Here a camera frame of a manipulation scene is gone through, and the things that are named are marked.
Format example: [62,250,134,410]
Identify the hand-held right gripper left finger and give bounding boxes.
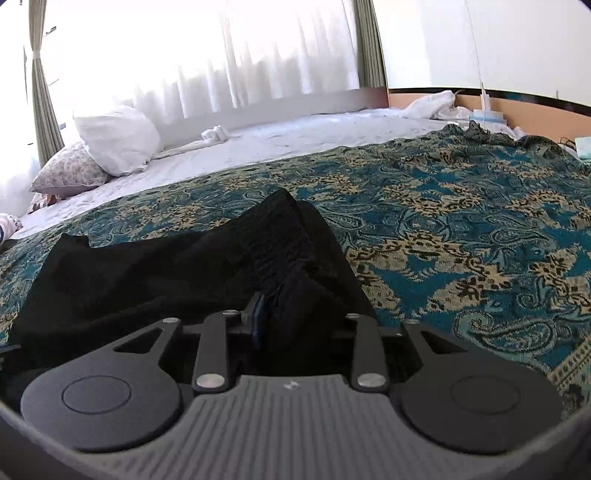
[113,293,266,394]

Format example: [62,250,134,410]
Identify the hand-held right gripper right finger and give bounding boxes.
[332,315,468,394]

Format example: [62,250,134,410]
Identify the black pants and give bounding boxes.
[7,188,377,393]

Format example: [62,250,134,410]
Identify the teal patterned blanket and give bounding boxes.
[0,122,591,416]

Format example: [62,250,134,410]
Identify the white bed sheet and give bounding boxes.
[9,107,462,241]

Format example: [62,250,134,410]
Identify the small rolled white cloth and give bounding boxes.
[201,124,230,144]

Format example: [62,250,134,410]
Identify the brown bed side board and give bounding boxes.
[152,87,389,153]

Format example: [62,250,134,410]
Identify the white pillow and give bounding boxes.
[73,105,163,177]

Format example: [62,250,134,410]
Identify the floral pillow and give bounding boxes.
[30,141,112,197]

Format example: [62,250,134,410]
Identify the white sheer curtain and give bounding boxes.
[28,0,370,134]

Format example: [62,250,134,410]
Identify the tan wooden headboard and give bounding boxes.
[388,88,591,139]

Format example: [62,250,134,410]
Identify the olive green drape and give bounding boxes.
[353,0,389,90]
[28,0,65,162]

